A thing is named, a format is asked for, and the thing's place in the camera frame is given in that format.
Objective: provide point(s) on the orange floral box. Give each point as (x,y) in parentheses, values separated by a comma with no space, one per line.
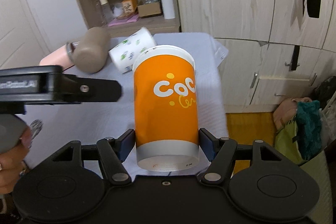
(129,6)

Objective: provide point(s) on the brown cylindrical cup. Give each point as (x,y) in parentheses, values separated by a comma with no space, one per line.
(91,53)

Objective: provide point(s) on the pink cup grey rim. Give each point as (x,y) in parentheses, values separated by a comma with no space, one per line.
(63,56)

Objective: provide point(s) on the light wood wardrobe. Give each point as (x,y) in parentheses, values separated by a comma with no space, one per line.
(275,50)

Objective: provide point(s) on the dark teal knitted cloth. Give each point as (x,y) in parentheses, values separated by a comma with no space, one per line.
(309,127)

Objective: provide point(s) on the white floral paper cup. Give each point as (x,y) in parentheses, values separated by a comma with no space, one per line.
(123,55)

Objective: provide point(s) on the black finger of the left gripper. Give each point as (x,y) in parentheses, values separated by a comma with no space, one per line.
(78,90)

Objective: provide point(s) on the yellow green bag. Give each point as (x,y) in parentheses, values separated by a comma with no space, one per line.
(286,142)

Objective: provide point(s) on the white paper roll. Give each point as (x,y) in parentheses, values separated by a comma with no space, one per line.
(168,9)

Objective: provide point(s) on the clear bottle beige cap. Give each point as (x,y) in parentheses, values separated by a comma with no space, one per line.
(106,11)

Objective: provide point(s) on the person's left hand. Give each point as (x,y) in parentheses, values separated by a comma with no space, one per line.
(12,161)

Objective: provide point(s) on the orange paper cup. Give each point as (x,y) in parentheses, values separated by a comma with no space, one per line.
(165,110)

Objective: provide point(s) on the pink flat box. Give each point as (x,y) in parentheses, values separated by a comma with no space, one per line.
(117,22)

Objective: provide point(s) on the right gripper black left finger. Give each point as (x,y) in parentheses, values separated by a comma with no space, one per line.
(112,153)

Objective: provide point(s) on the brown cardboard box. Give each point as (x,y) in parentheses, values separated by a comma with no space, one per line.
(149,9)

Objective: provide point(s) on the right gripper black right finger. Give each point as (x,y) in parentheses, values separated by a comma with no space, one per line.
(220,152)

